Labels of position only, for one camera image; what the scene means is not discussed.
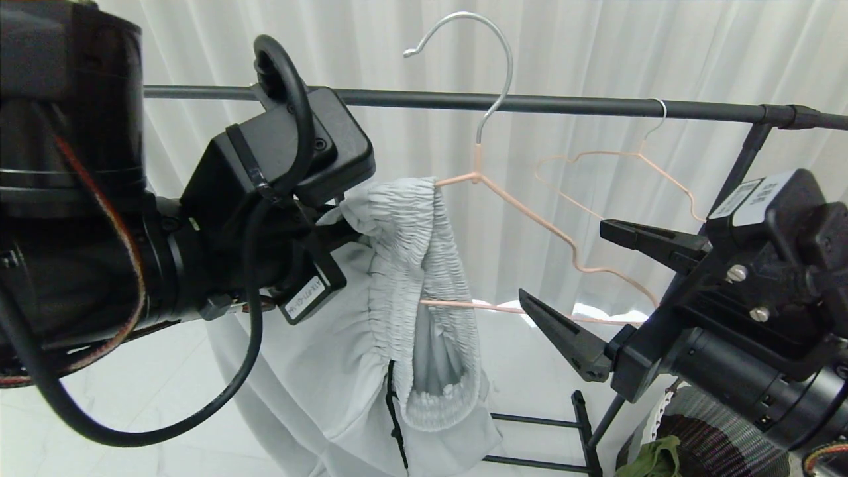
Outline white laundry basket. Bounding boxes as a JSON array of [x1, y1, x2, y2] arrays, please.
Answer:
[[616, 381, 812, 477]]

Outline pale grey shorts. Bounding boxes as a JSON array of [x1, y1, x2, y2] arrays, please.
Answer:
[[205, 177, 504, 477]]

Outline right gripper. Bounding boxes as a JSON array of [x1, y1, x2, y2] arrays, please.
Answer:
[[519, 219, 825, 448]]

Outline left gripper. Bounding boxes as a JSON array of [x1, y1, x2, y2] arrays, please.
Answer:
[[159, 204, 348, 325]]

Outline green garment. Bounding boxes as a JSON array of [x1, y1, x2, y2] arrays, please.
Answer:
[[616, 435, 683, 477]]

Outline pink clothes hanger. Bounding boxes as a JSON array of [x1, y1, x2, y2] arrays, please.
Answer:
[[403, 11, 660, 327], [535, 98, 708, 223]]

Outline black clothes rack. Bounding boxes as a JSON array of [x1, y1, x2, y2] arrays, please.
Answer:
[[142, 85, 848, 477]]

